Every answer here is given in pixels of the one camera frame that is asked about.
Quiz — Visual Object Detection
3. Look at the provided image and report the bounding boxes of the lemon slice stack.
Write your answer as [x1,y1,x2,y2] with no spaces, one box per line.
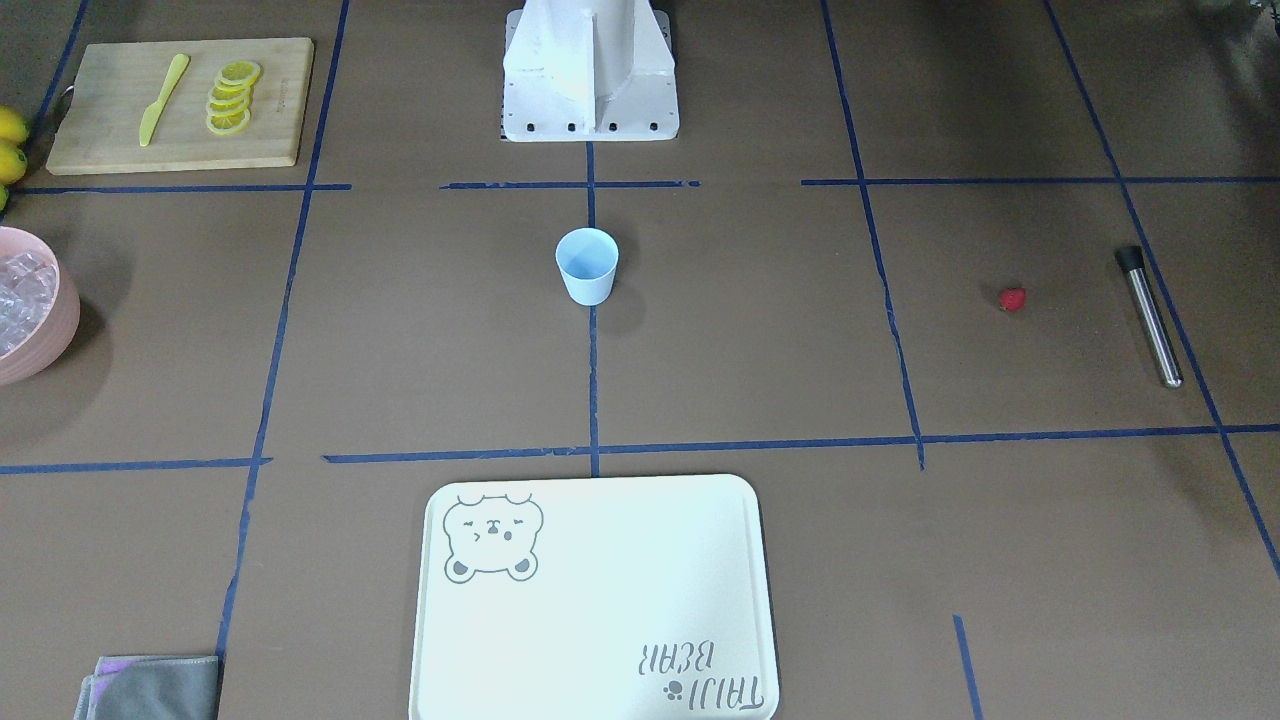
[205,60,262,136]

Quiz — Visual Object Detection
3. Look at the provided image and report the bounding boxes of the pink bowl of ice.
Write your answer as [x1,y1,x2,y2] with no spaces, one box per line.
[1,225,81,386]

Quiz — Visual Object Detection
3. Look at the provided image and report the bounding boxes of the steel muddler black tip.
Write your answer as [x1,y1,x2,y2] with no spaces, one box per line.
[1114,245,1183,389]

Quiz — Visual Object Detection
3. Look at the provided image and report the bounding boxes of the red strawberry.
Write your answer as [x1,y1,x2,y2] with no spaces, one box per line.
[997,286,1028,313]

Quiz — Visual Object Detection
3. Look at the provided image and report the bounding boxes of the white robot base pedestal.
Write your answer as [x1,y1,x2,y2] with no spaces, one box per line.
[500,1,680,143]

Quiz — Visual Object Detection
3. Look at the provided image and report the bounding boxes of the wooden cutting board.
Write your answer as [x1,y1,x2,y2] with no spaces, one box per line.
[45,37,315,176]

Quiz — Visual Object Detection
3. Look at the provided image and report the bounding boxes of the cream bear serving tray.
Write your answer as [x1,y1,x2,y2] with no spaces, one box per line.
[407,474,780,719]

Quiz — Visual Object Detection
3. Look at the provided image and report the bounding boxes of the yellow lemon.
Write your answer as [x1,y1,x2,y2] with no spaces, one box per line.
[0,104,29,146]
[0,138,28,187]

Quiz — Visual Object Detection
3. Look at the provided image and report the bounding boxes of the grey folded cloth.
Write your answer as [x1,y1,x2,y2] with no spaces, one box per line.
[73,655,221,719]

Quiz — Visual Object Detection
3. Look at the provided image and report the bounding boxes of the yellow plastic knife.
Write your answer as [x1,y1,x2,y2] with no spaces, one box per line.
[138,53,189,149]

